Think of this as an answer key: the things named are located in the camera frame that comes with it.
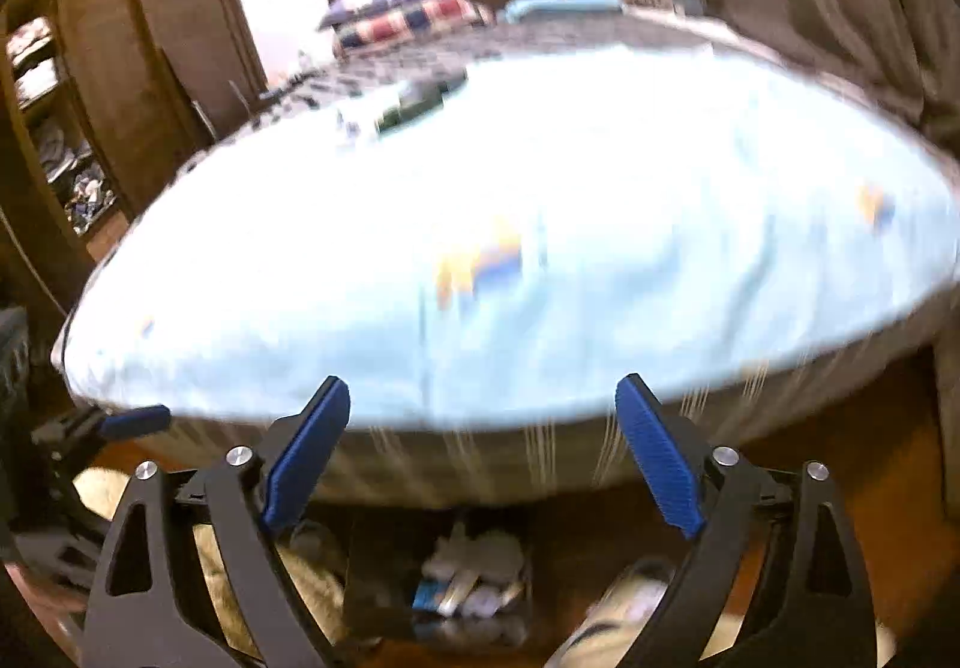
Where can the plaid mattress bed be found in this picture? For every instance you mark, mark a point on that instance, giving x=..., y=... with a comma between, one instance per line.
x=525, y=450

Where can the light blue flat pillow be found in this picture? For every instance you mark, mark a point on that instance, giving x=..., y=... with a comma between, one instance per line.
x=519, y=11

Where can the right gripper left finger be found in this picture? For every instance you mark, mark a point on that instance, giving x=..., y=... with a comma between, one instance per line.
x=282, y=471

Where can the wooden wardrobe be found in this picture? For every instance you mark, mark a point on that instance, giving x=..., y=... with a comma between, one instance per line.
x=146, y=84

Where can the black trash bin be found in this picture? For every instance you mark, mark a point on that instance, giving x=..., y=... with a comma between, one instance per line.
x=455, y=579

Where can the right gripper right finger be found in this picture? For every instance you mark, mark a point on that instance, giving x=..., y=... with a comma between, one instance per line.
x=812, y=605

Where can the grey black patterned blanket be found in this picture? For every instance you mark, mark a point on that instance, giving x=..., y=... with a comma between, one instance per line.
x=444, y=54

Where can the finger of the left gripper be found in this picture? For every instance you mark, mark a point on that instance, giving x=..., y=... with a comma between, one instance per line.
x=132, y=424

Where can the white slipper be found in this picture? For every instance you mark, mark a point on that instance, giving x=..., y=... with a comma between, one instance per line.
x=615, y=621

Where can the light blue cartoon sheet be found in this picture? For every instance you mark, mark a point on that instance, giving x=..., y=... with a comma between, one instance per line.
x=691, y=215

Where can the black rectangular box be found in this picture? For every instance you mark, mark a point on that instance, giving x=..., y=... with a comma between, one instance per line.
x=419, y=99

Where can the red blue plaid pillow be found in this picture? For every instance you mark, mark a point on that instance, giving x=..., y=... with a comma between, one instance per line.
x=408, y=22

